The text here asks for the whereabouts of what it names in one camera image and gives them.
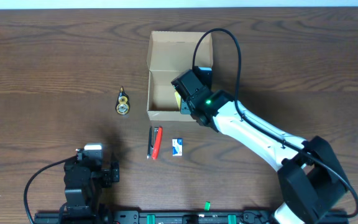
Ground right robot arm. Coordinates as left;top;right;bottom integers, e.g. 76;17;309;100
178;87;354;223

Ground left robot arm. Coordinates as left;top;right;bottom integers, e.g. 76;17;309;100
64;149;120;218

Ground red black stapler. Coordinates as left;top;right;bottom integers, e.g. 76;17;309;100
147;126;163;160

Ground blue white staples box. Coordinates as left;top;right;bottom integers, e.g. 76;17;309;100
172;138;183;156

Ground yellow sticky note pad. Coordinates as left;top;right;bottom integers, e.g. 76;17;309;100
174;91;181;110

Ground black yellow correction tape dispenser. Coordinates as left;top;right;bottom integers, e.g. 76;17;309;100
116;87;130;115

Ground open brown cardboard box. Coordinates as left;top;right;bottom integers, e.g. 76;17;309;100
147;30;213;122

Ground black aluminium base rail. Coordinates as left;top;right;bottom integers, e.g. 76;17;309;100
34;210;349;224

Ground small green clip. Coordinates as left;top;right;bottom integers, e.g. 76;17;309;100
204;202;211;211

